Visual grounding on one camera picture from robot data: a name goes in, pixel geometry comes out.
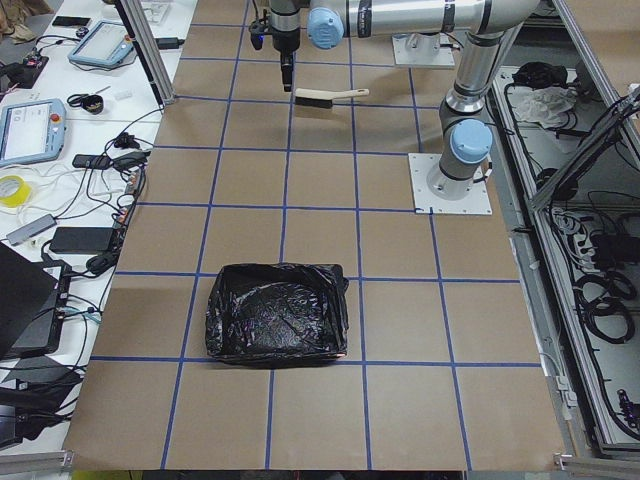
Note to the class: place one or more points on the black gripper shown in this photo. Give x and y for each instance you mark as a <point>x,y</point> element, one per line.
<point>285,43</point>

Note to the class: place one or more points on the white hand brush black bristles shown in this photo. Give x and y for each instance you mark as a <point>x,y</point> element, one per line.
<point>325,98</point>

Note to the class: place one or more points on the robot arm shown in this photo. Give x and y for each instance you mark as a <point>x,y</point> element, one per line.
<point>471,37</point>

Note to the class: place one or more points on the black bag lined bin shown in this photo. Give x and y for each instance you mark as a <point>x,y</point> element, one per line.
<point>277,315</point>

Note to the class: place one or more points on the far blue teach pendant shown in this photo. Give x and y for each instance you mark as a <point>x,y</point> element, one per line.
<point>106,46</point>

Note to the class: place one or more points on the blue teach pendant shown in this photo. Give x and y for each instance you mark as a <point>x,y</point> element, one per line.
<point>32,132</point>
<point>106,46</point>

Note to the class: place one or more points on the small black bowl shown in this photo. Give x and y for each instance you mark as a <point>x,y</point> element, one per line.
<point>93,104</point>

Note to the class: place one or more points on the black scissors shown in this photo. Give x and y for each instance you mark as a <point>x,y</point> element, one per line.
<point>75,100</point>

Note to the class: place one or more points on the black smartphone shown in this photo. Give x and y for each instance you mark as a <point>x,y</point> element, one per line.
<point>71,21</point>

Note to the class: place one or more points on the crumpled white cloth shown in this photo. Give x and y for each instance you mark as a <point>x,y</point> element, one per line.
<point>548,107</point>

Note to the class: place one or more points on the near blue teach pendant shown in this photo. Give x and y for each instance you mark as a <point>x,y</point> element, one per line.
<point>32,132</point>

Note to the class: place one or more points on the black power brick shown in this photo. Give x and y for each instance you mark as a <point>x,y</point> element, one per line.
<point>82,240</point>

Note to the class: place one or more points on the yellow tape roll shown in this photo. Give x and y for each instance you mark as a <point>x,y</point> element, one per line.
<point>14,191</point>

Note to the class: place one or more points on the grey usb hub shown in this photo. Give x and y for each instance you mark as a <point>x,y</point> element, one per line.
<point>31,229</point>

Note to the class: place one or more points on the black laptop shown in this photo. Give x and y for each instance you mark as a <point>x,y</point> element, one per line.
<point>33,298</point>

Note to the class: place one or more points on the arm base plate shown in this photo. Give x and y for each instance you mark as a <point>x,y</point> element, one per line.
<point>434,193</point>
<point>414,50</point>

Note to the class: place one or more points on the aluminium frame post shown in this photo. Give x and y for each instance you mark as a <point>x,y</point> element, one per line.
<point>139,31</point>

